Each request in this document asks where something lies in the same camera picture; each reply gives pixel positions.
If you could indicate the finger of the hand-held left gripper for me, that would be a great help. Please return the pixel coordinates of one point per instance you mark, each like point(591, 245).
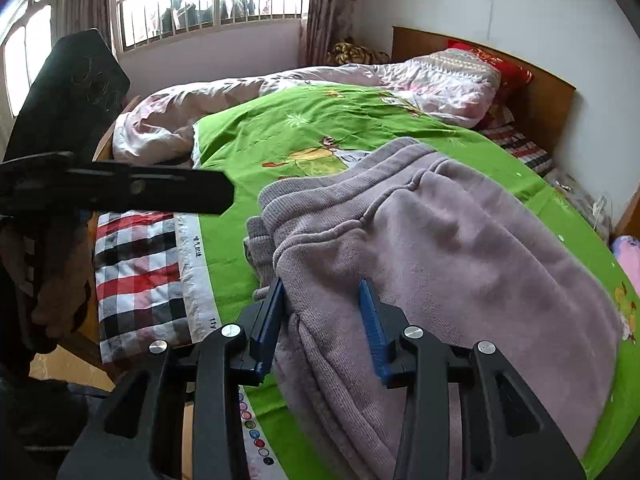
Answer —
point(165, 190)

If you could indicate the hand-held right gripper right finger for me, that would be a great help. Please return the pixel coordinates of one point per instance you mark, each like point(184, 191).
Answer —
point(375, 340)

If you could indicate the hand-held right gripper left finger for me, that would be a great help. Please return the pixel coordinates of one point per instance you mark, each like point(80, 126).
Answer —
point(265, 335)

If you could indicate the lilac fleece pants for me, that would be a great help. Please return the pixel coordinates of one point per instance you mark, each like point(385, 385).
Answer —
point(450, 260)

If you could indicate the person's left hand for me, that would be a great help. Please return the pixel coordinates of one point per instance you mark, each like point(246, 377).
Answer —
point(62, 285)

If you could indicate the pink floral quilt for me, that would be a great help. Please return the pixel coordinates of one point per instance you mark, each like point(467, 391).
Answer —
point(160, 125)

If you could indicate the green cartoon bed sheet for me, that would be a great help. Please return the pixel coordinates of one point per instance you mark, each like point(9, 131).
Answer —
point(280, 130)

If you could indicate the striped tiger plush toy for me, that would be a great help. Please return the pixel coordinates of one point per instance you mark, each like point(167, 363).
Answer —
point(355, 52)

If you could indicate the dark cloth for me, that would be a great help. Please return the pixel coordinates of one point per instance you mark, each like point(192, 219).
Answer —
point(40, 410)

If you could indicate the pink plush pillow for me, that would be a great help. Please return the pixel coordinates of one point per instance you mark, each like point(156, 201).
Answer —
point(630, 265)

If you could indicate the red pillow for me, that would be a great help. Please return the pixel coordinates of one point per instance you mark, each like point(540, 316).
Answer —
point(512, 77)

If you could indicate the wooden headboard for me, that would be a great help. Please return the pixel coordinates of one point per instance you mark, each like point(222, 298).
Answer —
point(545, 95)

